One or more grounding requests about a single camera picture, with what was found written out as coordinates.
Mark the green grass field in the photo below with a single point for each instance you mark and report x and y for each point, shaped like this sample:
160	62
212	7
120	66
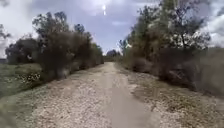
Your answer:
15	78

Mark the dry grass verge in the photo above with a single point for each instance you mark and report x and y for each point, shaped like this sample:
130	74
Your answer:
186	103

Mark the row of trees and bushes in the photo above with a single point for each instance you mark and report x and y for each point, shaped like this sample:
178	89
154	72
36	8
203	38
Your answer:
170	46
63	50

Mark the pale gravel dirt path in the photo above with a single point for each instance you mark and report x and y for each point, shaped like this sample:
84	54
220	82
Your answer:
100	100

